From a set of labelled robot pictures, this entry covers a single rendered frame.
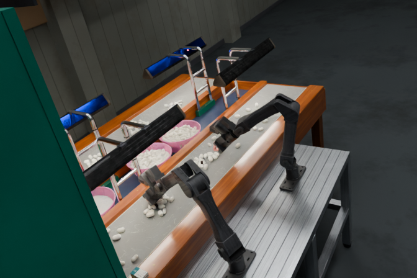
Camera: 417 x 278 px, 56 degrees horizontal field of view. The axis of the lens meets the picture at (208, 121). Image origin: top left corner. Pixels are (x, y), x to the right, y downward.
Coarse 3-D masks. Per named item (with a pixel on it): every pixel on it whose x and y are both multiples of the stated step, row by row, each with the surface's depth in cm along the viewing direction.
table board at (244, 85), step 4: (196, 76) 321; (232, 84) 300; (240, 84) 296; (244, 84) 293; (248, 84) 291; (252, 84) 289; (276, 84) 277; (280, 84) 276; (284, 84) 275; (232, 88) 302; (240, 88) 298; (244, 88) 295; (248, 88) 293; (324, 88) 258; (324, 92) 258
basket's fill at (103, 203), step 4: (96, 196) 200; (100, 196) 200; (104, 196) 200; (96, 200) 197; (100, 200) 197; (104, 200) 196; (108, 200) 196; (112, 200) 195; (96, 204) 193; (100, 204) 193; (104, 204) 192; (108, 204) 192; (100, 208) 191; (104, 208) 189; (100, 212) 187
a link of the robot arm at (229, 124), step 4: (224, 116) 188; (220, 120) 185; (224, 120) 185; (228, 120) 187; (216, 124) 187; (220, 124) 186; (224, 124) 186; (228, 124) 185; (232, 124) 187; (216, 128) 188; (220, 128) 186; (224, 128) 186; (232, 128) 185; (236, 128) 183; (240, 128) 181; (220, 132) 189; (224, 132) 187; (236, 132) 183; (240, 132) 182; (236, 136) 185
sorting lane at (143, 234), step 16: (256, 96) 266; (272, 96) 262; (288, 96) 257; (240, 112) 250; (208, 160) 208; (224, 160) 206; (208, 176) 196; (176, 192) 189; (128, 208) 185; (144, 208) 183; (176, 208) 178; (192, 208) 176; (112, 224) 177; (128, 224) 175; (144, 224) 173; (160, 224) 171; (176, 224) 169; (112, 240) 168; (128, 240) 166; (144, 240) 164; (160, 240) 162; (128, 256) 158; (144, 256) 156; (128, 272) 150
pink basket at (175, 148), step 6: (186, 120) 248; (192, 120) 246; (192, 126) 247; (198, 126) 242; (198, 132) 231; (192, 138) 229; (168, 144) 230; (174, 144) 228; (180, 144) 228; (174, 150) 233
